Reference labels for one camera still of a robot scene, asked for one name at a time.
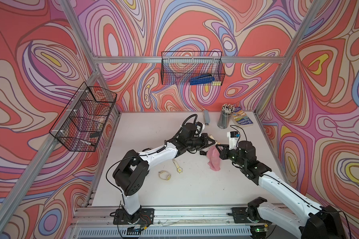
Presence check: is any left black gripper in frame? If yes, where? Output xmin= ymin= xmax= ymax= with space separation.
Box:
xmin=185 ymin=134 xmax=216 ymax=151

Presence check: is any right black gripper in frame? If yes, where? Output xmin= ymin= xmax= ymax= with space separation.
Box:
xmin=215 ymin=143 xmax=246 ymax=168

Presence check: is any pink cloth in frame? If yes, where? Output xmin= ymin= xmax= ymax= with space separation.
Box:
xmin=206 ymin=146 xmax=221 ymax=171

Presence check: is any beige strap yellow dial watch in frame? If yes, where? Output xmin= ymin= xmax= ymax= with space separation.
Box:
xmin=172 ymin=159 xmax=183 ymax=173

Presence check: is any beige looped watch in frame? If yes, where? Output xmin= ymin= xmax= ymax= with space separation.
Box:
xmin=158 ymin=170 xmax=172 ymax=181
xmin=209 ymin=135 xmax=218 ymax=144

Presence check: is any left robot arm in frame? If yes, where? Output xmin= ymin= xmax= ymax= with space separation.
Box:
xmin=112 ymin=114 xmax=215 ymax=216

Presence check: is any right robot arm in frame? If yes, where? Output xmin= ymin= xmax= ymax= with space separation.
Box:
xmin=216 ymin=138 xmax=347 ymax=239

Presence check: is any grey stapler on table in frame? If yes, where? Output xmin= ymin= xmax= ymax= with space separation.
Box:
xmin=203 ymin=110 xmax=210 ymax=126

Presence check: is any colourful book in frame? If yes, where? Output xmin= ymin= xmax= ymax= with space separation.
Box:
xmin=231 ymin=107 xmax=253 ymax=127

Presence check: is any metal pencil cup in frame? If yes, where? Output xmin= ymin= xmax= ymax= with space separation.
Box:
xmin=217 ymin=104 xmax=235 ymax=129

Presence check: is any blue stapler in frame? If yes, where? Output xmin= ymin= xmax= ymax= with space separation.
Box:
xmin=189 ymin=74 xmax=215 ymax=85

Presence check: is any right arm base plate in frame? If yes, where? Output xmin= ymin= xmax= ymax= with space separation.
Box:
xmin=227 ymin=197 xmax=267 ymax=224

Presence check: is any black wire basket back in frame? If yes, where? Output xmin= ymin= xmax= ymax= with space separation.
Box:
xmin=161 ymin=50 xmax=225 ymax=86

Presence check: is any black wire basket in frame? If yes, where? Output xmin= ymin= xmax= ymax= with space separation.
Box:
xmin=49 ymin=83 xmax=117 ymax=152
xmin=161 ymin=50 xmax=225 ymax=86

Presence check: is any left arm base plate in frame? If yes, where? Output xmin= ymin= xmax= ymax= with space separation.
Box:
xmin=110 ymin=208 xmax=155 ymax=226

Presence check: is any black wire basket left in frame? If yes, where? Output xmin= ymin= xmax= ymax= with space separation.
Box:
xmin=49 ymin=83 xmax=117 ymax=152

